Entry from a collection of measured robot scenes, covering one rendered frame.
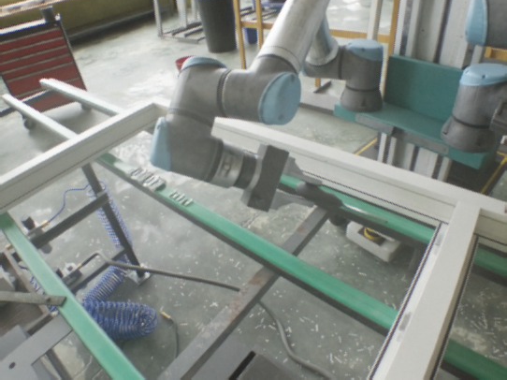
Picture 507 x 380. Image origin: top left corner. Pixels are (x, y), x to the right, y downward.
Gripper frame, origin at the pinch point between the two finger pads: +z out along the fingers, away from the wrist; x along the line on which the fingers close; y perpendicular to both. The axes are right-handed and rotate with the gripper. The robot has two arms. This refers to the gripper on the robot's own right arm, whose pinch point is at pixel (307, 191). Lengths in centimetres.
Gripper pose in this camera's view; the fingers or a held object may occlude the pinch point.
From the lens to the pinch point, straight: 71.8
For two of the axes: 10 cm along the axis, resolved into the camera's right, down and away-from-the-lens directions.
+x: 3.3, -9.4, -0.8
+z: 8.9, 2.8, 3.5
